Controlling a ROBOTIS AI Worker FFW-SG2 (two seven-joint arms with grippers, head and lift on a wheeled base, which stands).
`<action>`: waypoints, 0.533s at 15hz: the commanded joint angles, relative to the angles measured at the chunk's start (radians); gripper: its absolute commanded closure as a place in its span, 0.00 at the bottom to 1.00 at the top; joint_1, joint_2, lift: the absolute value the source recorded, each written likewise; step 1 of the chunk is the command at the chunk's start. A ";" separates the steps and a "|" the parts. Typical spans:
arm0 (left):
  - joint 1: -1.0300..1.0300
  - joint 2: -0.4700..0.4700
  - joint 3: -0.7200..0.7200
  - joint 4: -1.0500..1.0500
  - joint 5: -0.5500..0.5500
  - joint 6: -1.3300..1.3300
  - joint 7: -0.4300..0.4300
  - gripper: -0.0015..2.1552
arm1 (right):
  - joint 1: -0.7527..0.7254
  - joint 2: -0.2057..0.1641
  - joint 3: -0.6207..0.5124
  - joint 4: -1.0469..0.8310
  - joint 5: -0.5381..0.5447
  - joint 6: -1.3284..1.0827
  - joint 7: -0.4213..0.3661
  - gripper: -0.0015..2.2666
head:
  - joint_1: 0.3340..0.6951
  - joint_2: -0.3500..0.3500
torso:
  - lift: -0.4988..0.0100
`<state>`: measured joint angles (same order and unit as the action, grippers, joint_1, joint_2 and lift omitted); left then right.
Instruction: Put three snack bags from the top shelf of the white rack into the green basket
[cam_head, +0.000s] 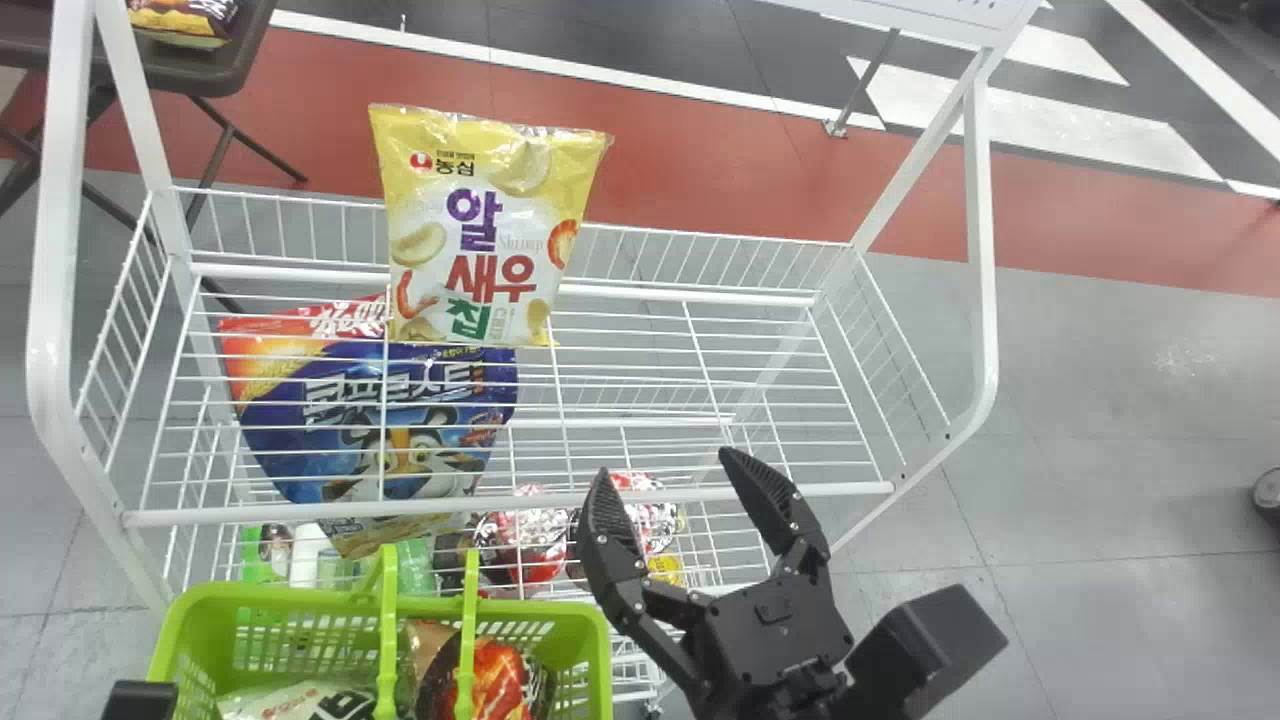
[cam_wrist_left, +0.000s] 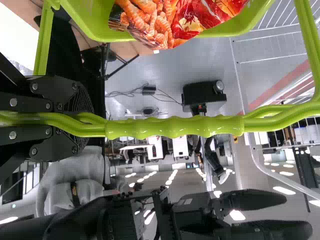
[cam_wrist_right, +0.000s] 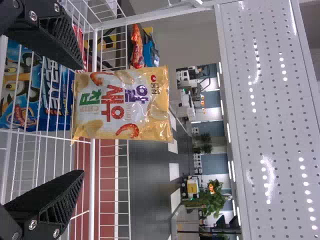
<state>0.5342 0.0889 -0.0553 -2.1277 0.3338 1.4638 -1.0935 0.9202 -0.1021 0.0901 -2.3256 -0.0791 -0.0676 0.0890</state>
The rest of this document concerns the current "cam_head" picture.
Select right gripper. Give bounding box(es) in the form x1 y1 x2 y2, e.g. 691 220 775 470
575 446 863 720

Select red noodle cup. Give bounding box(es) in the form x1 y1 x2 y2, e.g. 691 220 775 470
608 471 688 558
472 484 573 588

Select red snack packet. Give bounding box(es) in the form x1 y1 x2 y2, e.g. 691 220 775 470
413 619 553 720

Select green bottle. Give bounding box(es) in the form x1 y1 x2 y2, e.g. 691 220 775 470
238 524 293 587
394 539 438 598

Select yellow snack packet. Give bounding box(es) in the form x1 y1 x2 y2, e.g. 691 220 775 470
367 103 614 349

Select blue cereal bag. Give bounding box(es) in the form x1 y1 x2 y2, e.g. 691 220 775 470
216 294 520 558

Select white bottle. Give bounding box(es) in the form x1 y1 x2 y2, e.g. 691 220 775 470
289 521 337 592

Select green basket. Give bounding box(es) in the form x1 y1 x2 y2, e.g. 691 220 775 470
146 544 615 720

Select white snack packet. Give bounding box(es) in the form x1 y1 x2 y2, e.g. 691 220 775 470
214 679 378 720

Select dark side table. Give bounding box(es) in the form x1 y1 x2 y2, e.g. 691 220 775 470
0 0 309 223

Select dark snack packet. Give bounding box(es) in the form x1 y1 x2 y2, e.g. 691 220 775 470
126 0 242 50

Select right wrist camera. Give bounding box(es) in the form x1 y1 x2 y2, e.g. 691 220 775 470
843 584 1010 720

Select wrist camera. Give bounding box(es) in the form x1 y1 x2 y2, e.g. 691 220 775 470
843 584 1010 720
100 679 180 720

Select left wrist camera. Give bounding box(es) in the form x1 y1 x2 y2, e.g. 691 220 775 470
100 679 180 720

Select white wire rack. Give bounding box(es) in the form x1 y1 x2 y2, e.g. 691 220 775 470
25 0 1043 703

